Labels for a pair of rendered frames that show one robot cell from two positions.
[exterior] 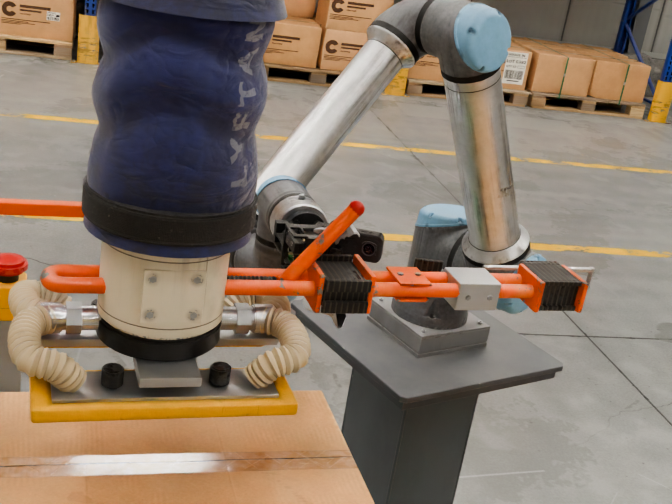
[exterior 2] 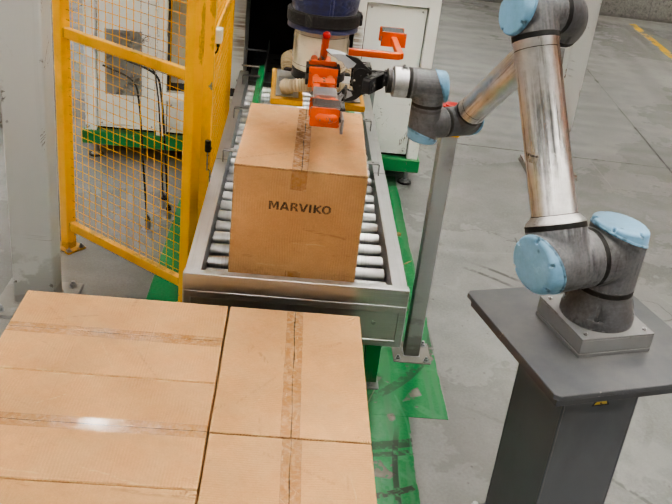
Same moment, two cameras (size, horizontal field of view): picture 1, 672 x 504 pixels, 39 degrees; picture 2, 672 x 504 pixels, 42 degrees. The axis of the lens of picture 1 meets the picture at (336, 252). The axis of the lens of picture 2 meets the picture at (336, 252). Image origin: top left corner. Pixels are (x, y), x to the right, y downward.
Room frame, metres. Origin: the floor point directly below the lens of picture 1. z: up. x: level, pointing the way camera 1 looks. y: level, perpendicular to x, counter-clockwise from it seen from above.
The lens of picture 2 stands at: (2.01, -2.38, 1.91)
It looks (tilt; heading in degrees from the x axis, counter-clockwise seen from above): 27 degrees down; 105
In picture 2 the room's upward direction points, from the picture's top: 7 degrees clockwise
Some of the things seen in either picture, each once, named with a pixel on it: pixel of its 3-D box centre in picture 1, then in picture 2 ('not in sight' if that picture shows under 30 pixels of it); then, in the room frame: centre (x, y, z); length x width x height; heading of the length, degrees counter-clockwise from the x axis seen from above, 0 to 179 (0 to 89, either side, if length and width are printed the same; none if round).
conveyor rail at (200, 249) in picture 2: not in sight; (224, 164); (0.60, 0.87, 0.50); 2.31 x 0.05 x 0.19; 110
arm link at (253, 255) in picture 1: (273, 264); (426, 121); (1.57, 0.11, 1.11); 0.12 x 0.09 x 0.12; 45
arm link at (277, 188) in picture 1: (286, 209); (427, 85); (1.56, 0.10, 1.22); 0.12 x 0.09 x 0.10; 21
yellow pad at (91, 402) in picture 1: (166, 383); (287, 81); (1.09, 0.19, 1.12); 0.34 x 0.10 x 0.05; 111
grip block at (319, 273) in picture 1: (337, 282); (322, 74); (1.27, -0.01, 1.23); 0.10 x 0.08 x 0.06; 21
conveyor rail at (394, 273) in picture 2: not in sight; (374, 178); (1.21, 1.09, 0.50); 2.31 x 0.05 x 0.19; 110
